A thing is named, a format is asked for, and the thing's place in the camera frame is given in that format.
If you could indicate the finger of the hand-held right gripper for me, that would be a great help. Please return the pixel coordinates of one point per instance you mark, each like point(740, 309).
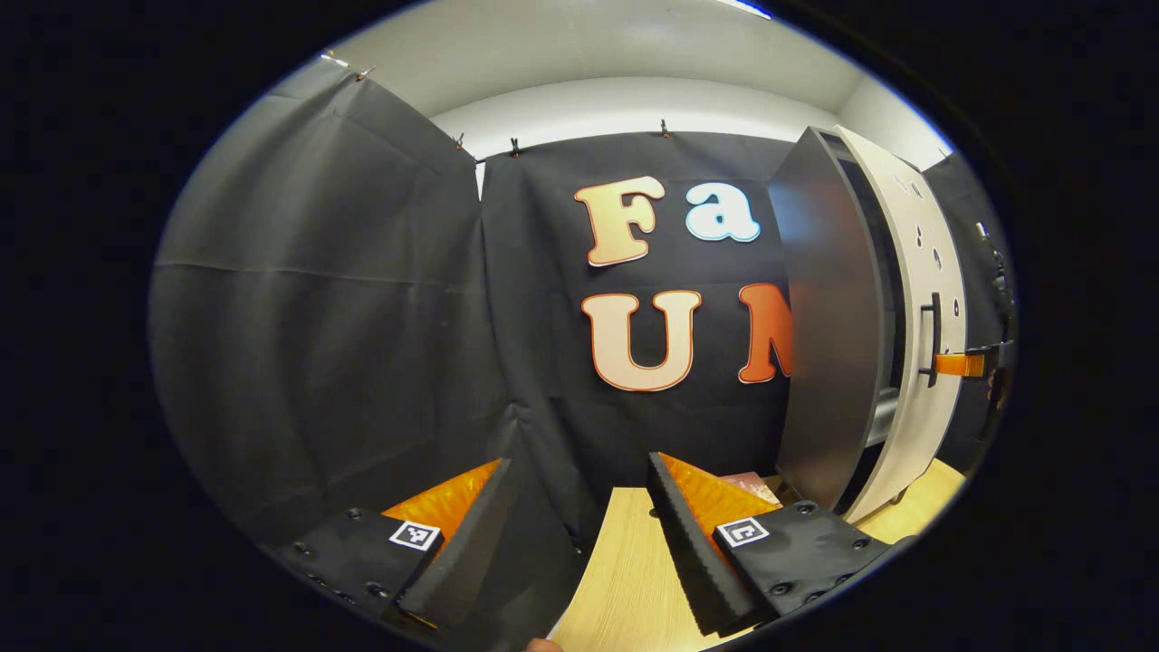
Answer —
point(960, 364)

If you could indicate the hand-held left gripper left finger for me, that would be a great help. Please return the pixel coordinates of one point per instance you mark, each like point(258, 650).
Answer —
point(471, 543)

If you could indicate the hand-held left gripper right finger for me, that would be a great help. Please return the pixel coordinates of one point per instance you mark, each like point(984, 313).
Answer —
point(693, 552)

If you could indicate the white cabinet door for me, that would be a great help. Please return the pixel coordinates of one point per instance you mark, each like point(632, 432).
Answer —
point(928, 426)

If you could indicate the grey cabinet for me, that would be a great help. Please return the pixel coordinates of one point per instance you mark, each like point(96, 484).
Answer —
point(828, 317)

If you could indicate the stack of books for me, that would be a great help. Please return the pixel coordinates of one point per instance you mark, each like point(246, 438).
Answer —
point(751, 484)

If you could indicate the black backdrop cloth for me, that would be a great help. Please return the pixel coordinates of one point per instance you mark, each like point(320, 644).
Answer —
point(317, 317)

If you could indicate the row of cloth clips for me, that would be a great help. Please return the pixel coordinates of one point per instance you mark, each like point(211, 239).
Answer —
point(514, 148)

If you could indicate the long ceiling light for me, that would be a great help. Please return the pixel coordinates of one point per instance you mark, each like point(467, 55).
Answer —
point(747, 7)

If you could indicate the small ceiling light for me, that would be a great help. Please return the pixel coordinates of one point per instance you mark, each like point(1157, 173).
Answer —
point(331, 60)

